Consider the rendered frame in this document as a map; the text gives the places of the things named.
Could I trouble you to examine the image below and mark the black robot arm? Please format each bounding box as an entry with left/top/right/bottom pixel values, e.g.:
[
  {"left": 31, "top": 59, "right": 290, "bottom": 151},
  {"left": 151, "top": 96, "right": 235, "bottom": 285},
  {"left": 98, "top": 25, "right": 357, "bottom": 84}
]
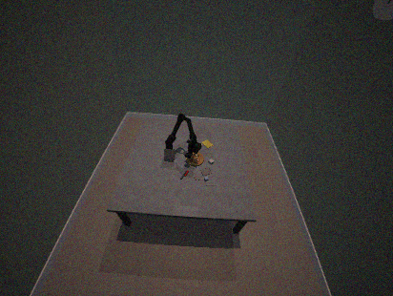
[{"left": 165, "top": 114, "right": 201, "bottom": 154}]

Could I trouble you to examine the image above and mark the round orange bead board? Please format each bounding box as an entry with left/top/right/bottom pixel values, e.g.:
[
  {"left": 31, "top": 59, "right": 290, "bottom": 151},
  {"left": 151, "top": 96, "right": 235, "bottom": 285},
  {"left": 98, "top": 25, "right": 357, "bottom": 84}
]
[{"left": 186, "top": 152, "right": 204, "bottom": 166}]

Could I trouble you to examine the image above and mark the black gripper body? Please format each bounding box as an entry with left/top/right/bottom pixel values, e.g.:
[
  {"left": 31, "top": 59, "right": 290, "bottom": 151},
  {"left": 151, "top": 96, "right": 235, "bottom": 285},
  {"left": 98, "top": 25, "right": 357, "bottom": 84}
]
[{"left": 185, "top": 147, "right": 194, "bottom": 159}]

